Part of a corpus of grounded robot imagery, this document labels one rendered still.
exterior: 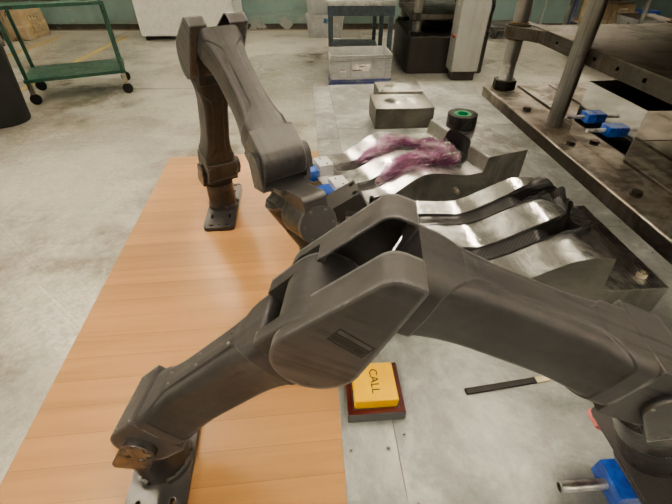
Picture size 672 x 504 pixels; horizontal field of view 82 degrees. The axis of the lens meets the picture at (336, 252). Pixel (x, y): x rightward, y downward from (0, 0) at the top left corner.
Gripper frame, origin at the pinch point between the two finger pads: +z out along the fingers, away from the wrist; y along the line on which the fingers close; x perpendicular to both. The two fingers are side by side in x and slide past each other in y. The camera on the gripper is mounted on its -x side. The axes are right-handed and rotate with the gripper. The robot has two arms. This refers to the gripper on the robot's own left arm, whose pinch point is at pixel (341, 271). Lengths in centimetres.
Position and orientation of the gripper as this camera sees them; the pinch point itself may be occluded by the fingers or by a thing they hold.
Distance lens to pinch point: 70.8
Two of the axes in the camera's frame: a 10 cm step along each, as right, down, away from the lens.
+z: 4.8, 6.2, 6.2
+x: -8.6, 4.8, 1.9
